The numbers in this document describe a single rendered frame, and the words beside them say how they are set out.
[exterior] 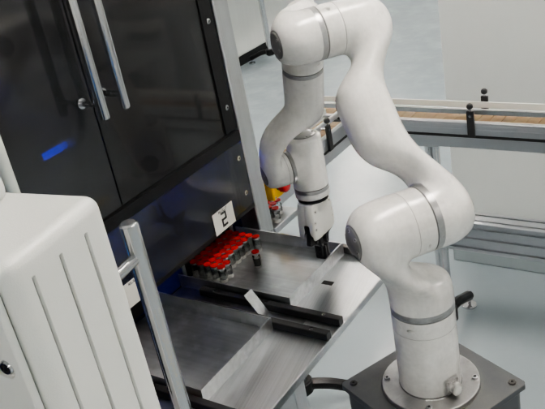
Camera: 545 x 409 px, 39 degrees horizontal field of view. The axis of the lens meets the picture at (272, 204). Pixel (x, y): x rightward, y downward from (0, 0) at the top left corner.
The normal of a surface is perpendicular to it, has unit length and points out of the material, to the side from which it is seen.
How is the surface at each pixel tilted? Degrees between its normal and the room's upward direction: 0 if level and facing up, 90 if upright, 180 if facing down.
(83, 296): 90
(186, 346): 0
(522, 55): 90
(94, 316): 90
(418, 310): 89
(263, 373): 0
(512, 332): 0
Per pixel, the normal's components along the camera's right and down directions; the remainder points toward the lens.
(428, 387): -0.15, 0.46
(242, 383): -0.18, -0.88
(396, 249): 0.28, 0.30
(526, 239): -0.54, 0.46
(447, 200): 0.14, -0.31
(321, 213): 0.79, 0.14
